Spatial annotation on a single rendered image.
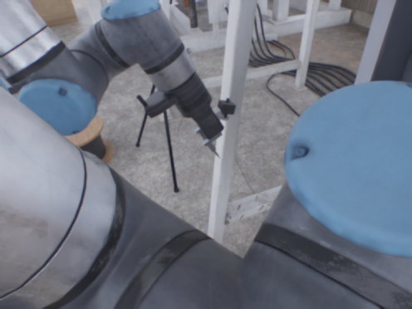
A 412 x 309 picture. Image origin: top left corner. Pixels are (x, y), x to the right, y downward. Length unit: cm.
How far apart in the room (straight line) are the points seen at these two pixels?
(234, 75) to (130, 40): 38
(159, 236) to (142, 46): 38
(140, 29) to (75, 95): 16
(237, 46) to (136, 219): 66
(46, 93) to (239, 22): 52
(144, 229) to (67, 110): 27
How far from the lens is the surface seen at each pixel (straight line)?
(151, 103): 55
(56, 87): 39
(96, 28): 53
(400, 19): 106
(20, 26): 41
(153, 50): 50
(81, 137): 181
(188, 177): 164
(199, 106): 55
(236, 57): 79
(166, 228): 17
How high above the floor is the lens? 115
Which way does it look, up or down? 40 degrees down
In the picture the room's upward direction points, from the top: 6 degrees counter-clockwise
